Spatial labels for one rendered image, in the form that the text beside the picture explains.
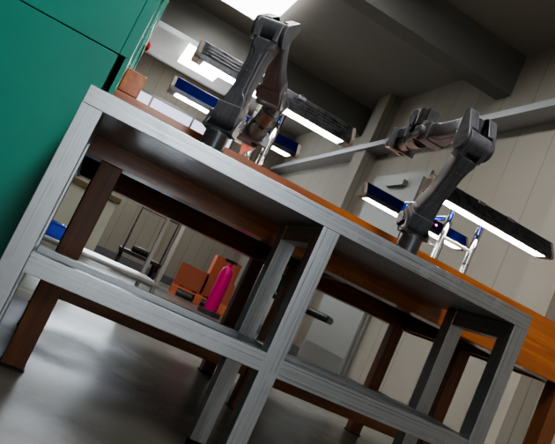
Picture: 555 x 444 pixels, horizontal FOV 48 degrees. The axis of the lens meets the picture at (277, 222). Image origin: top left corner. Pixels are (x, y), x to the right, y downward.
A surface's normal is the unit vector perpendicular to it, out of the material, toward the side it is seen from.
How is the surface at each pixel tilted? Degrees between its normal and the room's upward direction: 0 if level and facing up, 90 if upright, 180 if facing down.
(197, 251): 90
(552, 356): 90
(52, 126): 90
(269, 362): 90
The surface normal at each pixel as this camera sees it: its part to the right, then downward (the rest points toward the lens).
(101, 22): 0.32, 0.01
